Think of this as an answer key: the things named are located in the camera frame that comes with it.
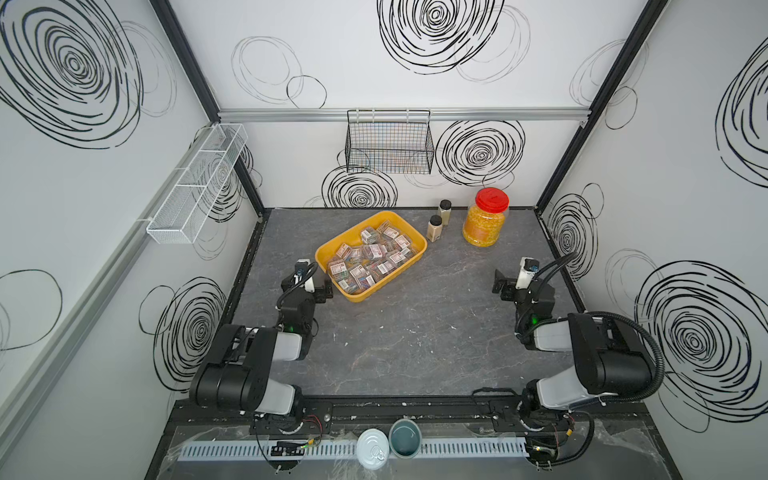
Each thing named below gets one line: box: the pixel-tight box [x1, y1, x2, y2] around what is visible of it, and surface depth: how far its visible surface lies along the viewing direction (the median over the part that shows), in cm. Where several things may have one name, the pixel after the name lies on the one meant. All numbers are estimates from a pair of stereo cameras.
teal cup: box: [389, 418, 422, 460], surface depth 72 cm
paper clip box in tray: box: [361, 227, 379, 244], surface depth 108 cm
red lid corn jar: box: [462, 187, 509, 247], surface depth 104 cm
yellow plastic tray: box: [315, 210, 428, 303], surface depth 104 cm
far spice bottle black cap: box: [440, 199, 452, 226], surface depth 114 cm
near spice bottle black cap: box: [426, 214, 443, 243], surface depth 108 cm
